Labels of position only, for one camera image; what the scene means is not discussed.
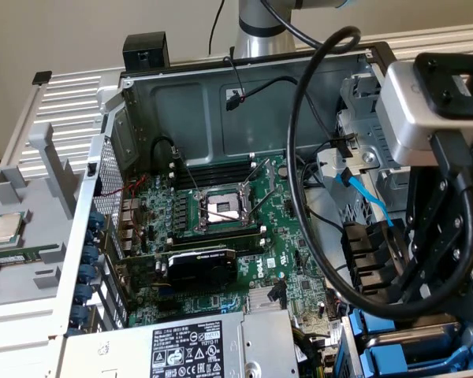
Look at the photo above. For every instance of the blue disk carrier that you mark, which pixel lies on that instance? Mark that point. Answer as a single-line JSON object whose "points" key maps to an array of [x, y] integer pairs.
{"points": [[382, 356]]}

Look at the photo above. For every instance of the grey metal disk bay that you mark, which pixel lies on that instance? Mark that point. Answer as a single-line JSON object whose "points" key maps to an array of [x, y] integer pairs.
{"points": [[348, 346]]}

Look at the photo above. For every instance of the grey metal drive cage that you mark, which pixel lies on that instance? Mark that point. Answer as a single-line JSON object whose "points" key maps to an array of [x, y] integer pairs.
{"points": [[358, 134]]}

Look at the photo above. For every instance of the silver coin battery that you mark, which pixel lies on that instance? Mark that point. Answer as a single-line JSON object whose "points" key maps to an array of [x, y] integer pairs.
{"points": [[284, 170]]}

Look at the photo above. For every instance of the green Dell motherboard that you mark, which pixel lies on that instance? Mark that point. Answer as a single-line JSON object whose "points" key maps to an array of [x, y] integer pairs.
{"points": [[260, 236]]}

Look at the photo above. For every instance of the metal socket cover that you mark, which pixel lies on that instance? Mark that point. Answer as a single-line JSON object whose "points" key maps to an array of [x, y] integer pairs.
{"points": [[270, 173]]}

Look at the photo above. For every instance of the silver chipset heatsink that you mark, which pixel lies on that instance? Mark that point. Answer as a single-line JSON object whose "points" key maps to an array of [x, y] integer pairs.
{"points": [[258, 301]]}

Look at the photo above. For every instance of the metal locking lever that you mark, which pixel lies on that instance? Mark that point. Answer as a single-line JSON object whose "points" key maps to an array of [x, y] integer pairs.
{"points": [[185, 169], [224, 214]]}

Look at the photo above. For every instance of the CPU socket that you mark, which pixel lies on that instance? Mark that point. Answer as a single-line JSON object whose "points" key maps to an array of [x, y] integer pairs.
{"points": [[217, 204]]}

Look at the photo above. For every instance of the black graphics card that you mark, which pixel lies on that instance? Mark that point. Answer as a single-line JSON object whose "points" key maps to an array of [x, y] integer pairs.
{"points": [[205, 271]]}

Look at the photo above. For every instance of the open grey PC case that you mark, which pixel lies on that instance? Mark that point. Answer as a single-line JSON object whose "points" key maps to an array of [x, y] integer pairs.
{"points": [[181, 118]]}

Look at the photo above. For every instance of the grey power supply unit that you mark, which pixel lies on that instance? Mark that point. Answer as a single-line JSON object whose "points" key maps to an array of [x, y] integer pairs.
{"points": [[142, 354]]}

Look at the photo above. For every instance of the blue card retention clip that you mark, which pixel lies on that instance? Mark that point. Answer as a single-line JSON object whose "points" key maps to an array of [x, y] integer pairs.
{"points": [[83, 294], [79, 315], [92, 237], [97, 219], [87, 274], [90, 255]]}

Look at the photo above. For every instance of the black box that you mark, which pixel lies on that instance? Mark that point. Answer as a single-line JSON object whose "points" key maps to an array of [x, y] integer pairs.
{"points": [[146, 51]]}

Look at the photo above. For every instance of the grey parts rack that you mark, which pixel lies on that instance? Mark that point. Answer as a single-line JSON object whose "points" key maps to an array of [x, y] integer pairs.
{"points": [[43, 220]]}

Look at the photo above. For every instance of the green RAM stick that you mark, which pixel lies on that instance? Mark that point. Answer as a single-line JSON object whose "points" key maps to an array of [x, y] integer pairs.
{"points": [[31, 252]]}

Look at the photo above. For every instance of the silver CPU chip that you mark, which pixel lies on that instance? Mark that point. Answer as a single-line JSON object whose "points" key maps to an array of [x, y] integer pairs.
{"points": [[6, 230]]}

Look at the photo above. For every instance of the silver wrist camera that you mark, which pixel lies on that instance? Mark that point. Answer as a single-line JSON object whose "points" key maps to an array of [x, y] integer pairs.
{"points": [[402, 114]]}

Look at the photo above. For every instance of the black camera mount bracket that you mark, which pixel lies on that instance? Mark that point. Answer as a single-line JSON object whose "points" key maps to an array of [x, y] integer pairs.
{"points": [[437, 75]]}

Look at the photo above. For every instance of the white metal base frame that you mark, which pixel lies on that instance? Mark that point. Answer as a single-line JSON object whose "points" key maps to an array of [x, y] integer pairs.
{"points": [[23, 327]]}

